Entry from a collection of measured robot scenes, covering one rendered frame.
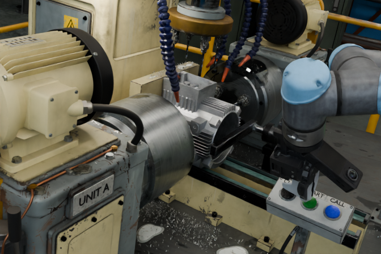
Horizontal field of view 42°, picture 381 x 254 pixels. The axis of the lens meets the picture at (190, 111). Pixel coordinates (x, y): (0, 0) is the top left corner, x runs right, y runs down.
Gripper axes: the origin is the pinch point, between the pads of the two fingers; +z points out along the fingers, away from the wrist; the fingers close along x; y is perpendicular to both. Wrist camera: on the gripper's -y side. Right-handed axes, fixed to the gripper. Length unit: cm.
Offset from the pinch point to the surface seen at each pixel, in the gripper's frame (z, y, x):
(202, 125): 9.3, 35.9, -13.3
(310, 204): 1.3, -0.6, 0.6
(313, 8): 24, 36, -89
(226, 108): 9.1, 32.9, -21.2
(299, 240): 11.2, 0.2, 4.4
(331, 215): 1.3, -5.3, 1.0
